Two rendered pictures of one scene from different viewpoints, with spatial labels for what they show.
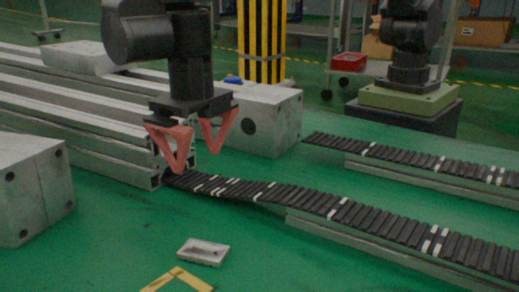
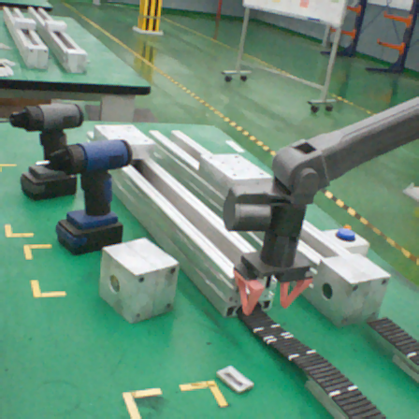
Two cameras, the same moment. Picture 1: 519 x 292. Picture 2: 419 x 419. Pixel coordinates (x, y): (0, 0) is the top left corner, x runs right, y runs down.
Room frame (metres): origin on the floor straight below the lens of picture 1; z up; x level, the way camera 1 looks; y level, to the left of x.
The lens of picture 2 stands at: (-0.27, -0.17, 1.34)
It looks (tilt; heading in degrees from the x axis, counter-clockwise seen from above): 23 degrees down; 26
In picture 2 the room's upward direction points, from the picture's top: 9 degrees clockwise
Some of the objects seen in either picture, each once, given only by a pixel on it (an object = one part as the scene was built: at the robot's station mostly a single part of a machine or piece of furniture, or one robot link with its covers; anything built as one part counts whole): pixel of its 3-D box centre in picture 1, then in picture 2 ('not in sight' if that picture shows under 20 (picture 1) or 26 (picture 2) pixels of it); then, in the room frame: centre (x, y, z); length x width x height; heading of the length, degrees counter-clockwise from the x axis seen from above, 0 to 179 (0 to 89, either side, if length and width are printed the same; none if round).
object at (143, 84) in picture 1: (95, 85); (230, 197); (0.95, 0.36, 0.82); 0.80 x 0.10 x 0.09; 58
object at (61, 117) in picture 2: not in sight; (39, 151); (0.69, 0.74, 0.89); 0.20 x 0.08 x 0.22; 161
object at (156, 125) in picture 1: (182, 138); (257, 288); (0.53, 0.10, 0.86); 0.07 x 0.07 x 0.09; 58
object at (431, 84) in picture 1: (408, 68); not in sight; (0.98, -0.34, 0.85); 0.12 x 0.09 x 0.08; 42
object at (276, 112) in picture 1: (270, 117); (353, 288); (0.72, -0.02, 0.83); 0.12 x 0.09 x 0.10; 148
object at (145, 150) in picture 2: not in sight; (122, 146); (0.92, 0.68, 0.87); 0.16 x 0.11 x 0.07; 58
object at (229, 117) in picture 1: (206, 126); (282, 284); (0.57, 0.08, 0.86); 0.07 x 0.07 x 0.09; 58
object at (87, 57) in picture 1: (92, 63); (233, 179); (0.95, 0.36, 0.87); 0.16 x 0.11 x 0.07; 58
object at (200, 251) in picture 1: (203, 252); (234, 380); (0.39, 0.06, 0.78); 0.05 x 0.03 x 0.01; 71
